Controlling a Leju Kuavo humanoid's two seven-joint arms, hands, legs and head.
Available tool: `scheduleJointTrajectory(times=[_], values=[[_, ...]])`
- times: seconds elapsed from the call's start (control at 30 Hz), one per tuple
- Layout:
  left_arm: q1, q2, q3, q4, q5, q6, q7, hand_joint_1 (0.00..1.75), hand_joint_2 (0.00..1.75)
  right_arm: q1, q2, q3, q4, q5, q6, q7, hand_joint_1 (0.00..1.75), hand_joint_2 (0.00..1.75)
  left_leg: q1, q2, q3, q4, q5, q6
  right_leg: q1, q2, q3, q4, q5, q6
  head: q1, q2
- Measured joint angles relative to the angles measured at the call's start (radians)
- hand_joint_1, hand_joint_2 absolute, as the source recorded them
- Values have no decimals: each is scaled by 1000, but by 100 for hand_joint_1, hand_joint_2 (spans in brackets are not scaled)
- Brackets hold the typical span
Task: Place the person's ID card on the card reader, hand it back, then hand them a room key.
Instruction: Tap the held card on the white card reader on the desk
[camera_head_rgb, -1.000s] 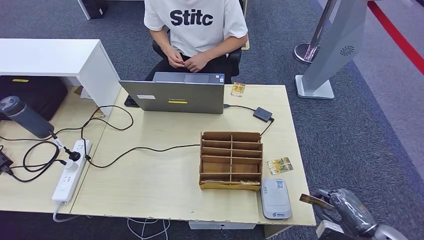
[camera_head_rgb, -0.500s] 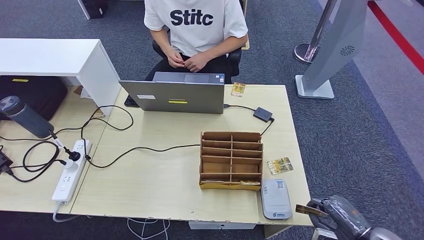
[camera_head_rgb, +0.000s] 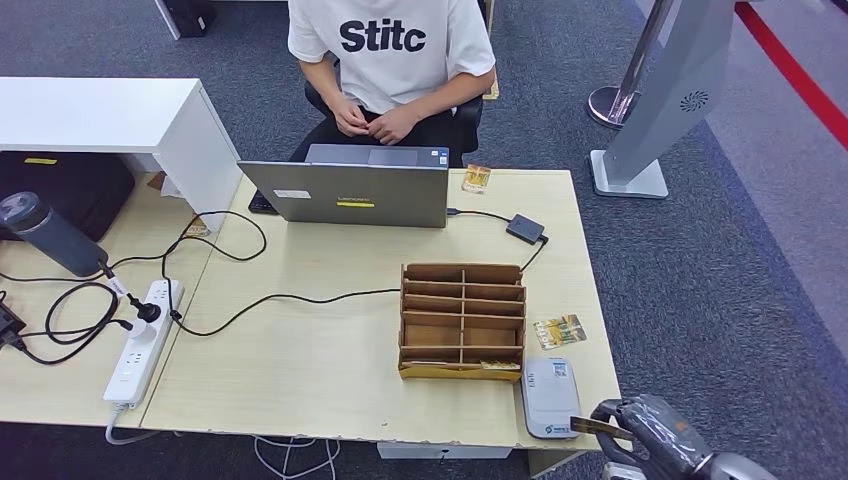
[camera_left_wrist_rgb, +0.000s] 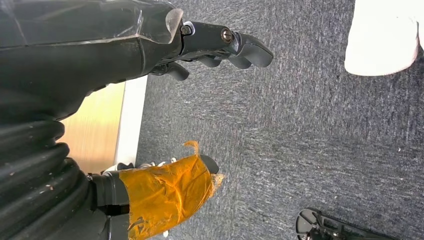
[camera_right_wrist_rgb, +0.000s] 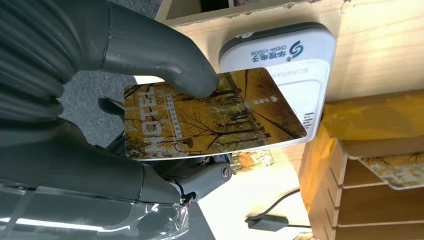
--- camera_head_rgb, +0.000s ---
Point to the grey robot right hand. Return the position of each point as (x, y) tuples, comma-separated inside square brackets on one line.
[(662, 437)]

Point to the person's right hand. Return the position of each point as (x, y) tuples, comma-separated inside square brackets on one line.
[(350, 119)]

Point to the person's left hand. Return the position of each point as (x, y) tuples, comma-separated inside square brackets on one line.
[(394, 126)]

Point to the person's left forearm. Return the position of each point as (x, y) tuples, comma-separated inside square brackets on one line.
[(450, 93)]

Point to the person's right forearm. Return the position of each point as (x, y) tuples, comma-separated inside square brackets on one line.
[(324, 86)]

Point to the person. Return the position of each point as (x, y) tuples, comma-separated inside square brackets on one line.
[(391, 73)]

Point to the yellow card stack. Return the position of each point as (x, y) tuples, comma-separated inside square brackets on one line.
[(476, 179)]

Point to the grey card reader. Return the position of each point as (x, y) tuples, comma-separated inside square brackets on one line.
[(550, 397)]

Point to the green yellow patterned card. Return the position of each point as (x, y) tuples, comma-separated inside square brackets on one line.
[(560, 332)]

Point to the yellow room key card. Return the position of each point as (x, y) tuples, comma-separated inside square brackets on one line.
[(500, 365)]

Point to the cardboard card organizer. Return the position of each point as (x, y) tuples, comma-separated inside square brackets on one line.
[(461, 322)]

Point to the grey laptop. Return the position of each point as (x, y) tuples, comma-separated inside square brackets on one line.
[(362, 194)]

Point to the black office chair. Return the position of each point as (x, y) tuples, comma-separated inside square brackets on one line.
[(472, 122)]

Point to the black power adapter box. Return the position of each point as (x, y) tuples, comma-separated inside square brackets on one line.
[(525, 229)]

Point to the small brown item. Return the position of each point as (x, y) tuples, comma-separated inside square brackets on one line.
[(197, 229)]

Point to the black computer tower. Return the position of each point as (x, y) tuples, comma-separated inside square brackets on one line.
[(191, 16)]

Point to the brown cardboard scrap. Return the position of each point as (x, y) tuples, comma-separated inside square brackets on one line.
[(157, 180)]

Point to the white desk leg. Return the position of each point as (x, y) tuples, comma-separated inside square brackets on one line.
[(168, 18)]

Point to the white desk shelf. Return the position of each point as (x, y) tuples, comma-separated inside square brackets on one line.
[(99, 114)]

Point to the black plug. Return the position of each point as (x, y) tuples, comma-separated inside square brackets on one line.
[(148, 311)]

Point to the silver kiosk stand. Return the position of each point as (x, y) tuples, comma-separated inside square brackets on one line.
[(679, 99)]

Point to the black bag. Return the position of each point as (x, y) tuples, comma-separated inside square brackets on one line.
[(70, 190)]

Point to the white plug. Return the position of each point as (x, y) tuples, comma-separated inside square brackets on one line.
[(140, 329)]

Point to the dark grey water bottle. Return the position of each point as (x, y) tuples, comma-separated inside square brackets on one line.
[(57, 238)]

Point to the white power strip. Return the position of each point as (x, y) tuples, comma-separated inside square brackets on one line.
[(133, 366)]

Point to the black charger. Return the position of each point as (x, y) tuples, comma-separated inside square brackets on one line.
[(8, 324)]

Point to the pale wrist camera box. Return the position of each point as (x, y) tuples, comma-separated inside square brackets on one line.
[(623, 474)]

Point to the chrome stanchion post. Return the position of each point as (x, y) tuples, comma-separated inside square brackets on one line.
[(616, 104)]

